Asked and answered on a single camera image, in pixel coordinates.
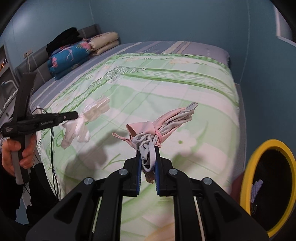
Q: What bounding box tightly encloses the black clothing pile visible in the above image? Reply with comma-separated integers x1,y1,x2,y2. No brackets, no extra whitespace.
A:
46,27,83,57

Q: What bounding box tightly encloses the beige folded blanket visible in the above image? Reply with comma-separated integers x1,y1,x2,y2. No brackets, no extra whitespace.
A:
89,32,119,56

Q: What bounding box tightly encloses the lavender foam net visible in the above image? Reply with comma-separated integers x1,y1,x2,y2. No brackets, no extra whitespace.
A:
250,179,263,203

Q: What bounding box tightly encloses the person left hand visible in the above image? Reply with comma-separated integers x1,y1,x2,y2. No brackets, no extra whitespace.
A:
1,133,38,176

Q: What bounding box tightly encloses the white plastic bag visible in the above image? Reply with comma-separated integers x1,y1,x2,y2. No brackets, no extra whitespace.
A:
61,96,110,149

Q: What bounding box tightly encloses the grey bed headboard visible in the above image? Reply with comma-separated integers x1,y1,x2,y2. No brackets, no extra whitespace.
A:
15,24,102,82

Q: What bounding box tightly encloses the yellow rimmed trash bin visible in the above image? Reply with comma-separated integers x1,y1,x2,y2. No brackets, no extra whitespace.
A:
239,139,295,238

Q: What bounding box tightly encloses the black charger cable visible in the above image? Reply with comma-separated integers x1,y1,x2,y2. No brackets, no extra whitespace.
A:
31,105,60,197

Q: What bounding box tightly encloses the blue floral folded blanket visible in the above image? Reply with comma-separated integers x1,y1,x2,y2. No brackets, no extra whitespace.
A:
47,41,91,80

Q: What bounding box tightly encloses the grey striped bed mattress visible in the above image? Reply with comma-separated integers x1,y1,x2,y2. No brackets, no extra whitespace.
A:
29,41,230,110

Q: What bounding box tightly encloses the green floral quilt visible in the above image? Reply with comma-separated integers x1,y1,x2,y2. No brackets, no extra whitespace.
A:
36,53,241,241

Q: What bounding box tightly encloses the pink grey cloth scrap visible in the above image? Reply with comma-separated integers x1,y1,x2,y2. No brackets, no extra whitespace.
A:
112,102,198,184

